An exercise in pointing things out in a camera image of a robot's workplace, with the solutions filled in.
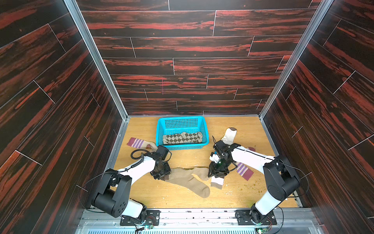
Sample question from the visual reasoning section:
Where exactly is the white brown striped sock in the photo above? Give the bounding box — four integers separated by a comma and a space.
211, 127, 237, 190

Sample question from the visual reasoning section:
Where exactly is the tan ribbed sock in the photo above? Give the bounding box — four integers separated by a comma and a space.
192, 167, 209, 181
163, 168, 210, 199

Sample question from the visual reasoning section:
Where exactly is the purple striped sock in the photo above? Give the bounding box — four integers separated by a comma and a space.
236, 162, 254, 181
127, 137, 158, 152

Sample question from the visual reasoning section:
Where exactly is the tan ribbed sock front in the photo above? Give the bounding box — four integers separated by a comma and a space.
163, 168, 210, 199

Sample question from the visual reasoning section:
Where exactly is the argyle sock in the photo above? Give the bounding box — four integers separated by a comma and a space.
163, 134, 188, 145
181, 132, 203, 144

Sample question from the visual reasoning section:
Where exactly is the turquoise plastic basket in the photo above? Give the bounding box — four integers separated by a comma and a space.
156, 116, 209, 151

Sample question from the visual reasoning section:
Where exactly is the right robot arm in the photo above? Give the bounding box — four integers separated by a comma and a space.
208, 140, 301, 223

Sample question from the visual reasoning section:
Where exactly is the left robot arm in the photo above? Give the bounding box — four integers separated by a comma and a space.
91, 146, 172, 221

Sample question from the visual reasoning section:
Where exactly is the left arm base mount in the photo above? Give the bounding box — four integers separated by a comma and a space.
120, 209, 161, 226

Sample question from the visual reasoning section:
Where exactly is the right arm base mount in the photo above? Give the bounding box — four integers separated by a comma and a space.
235, 209, 277, 226

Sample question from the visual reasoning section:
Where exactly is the metal front rail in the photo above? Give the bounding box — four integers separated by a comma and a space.
76, 208, 326, 234

